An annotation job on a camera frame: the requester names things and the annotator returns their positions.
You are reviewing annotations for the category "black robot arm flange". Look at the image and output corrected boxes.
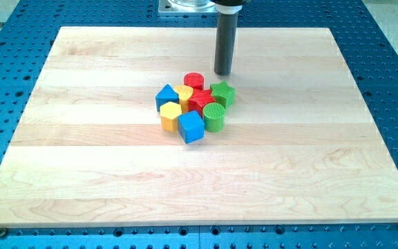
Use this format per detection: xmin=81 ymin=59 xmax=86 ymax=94
xmin=210 ymin=0 xmax=252 ymax=6

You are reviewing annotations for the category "blue cube block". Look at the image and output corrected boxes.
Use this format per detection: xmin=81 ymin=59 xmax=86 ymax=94
xmin=178 ymin=111 xmax=205 ymax=144

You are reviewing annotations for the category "green cylinder block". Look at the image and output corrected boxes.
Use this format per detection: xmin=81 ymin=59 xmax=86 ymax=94
xmin=202 ymin=102 xmax=226 ymax=133

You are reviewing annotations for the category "red star block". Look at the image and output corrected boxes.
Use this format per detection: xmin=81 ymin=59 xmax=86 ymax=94
xmin=188 ymin=89 xmax=215 ymax=117

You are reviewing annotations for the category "yellow hexagon block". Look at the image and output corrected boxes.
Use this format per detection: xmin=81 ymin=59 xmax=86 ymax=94
xmin=160 ymin=102 xmax=182 ymax=132

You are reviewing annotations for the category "yellow heart block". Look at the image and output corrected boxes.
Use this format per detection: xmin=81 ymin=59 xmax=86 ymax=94
xmin=174 ymin=85 xmax=193 ymax=113

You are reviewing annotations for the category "green star block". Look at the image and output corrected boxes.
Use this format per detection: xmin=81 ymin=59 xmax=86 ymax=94
xmin=210 ymin=81 xmax=236 ymax=109

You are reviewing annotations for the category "red cylinder block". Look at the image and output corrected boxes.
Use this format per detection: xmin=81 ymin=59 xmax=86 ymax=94
xmin=183 ymin=72 xmax=205 ymax=90

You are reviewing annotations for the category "blue triangle block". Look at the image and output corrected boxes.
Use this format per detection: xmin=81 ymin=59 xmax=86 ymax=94
xmin=155 ymin=84 xmax=179 ymax=111

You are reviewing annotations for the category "light wooden board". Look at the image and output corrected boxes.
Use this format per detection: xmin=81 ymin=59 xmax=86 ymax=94
xmin=0 ymin=26 xmax=398 ymax=228

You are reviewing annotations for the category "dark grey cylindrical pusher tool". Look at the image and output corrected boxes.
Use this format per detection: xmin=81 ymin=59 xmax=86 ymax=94
xmin=214 ymin=2 xmax=242 ymax=76

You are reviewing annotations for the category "left board clamp screw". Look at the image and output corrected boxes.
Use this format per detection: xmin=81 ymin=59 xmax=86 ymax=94
xmin=0 ymin=228 xmax=8 ymax=239

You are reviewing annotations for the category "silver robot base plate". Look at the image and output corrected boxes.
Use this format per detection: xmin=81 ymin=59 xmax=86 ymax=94
xmin=158 ymin=0 xmax=216 ymax=15

